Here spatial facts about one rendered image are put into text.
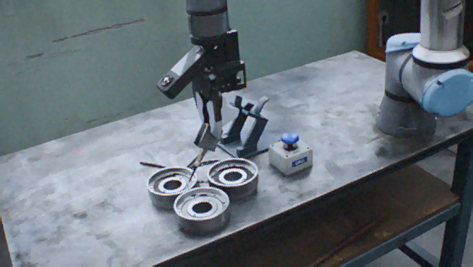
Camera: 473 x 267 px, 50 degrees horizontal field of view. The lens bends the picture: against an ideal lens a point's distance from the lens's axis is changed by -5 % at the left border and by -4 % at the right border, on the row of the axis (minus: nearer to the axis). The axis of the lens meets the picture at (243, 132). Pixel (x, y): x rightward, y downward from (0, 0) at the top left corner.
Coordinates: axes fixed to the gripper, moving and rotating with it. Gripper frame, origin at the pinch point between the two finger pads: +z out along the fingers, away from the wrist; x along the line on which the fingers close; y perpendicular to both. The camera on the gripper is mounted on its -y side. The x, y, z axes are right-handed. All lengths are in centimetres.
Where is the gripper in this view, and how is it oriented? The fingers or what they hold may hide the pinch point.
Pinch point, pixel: (209, 132)
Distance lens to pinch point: 104.8
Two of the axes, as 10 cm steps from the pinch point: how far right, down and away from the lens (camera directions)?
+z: 0.7, 8.8, 4.8
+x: -5.4, -3.7, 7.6
